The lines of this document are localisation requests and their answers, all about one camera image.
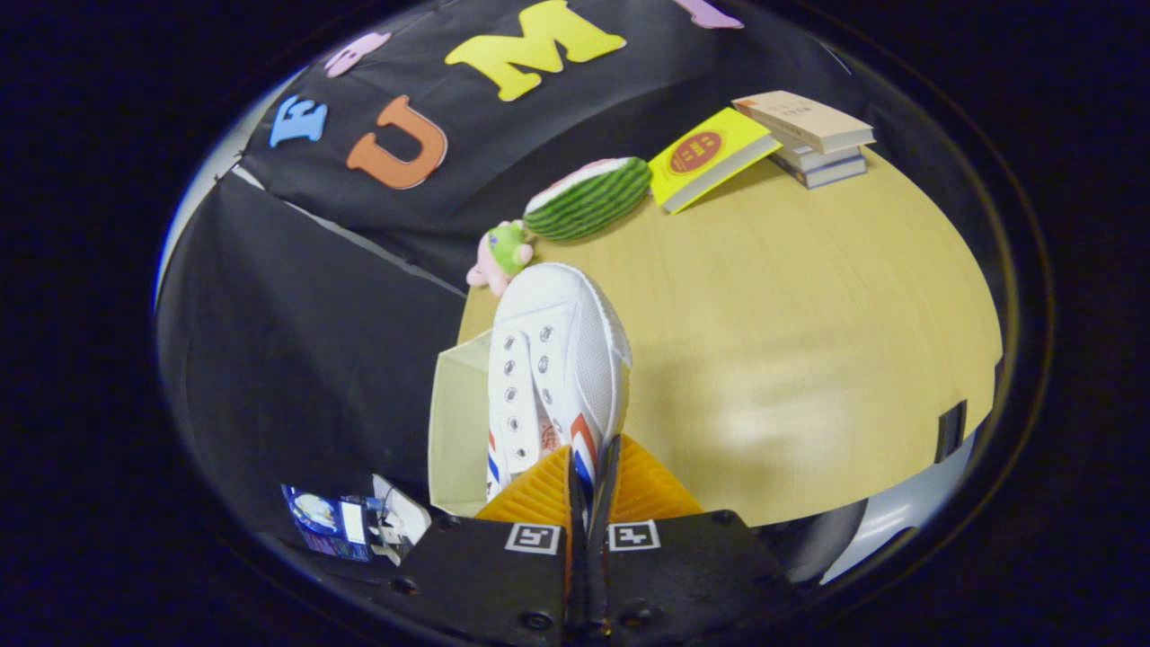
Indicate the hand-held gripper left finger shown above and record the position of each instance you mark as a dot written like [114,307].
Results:
[485,575]

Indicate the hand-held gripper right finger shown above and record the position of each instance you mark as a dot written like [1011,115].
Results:
[692,575]

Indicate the cream fabric storage box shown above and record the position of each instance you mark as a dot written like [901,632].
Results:
[458,422]

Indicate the white canvas shoe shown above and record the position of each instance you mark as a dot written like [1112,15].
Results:
[566,341]

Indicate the blue printed box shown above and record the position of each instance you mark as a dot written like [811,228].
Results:
[323,521]

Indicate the black backdrop cloth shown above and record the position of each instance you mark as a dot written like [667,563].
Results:
[314,359]

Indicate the small black block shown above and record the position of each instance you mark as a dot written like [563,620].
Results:
[950,431]

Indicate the pink and green plush toy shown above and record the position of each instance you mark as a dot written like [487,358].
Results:
[508,250]

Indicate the watermelon slice plush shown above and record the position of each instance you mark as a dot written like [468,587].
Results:
[588,199]

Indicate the yellow book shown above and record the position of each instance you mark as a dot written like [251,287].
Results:
[705,153]

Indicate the grey-blue book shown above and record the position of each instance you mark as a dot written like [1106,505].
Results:
[831,172]

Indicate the white book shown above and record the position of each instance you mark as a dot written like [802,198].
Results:
[827,157]

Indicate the beige book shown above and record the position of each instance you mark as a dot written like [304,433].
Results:
[804,117]

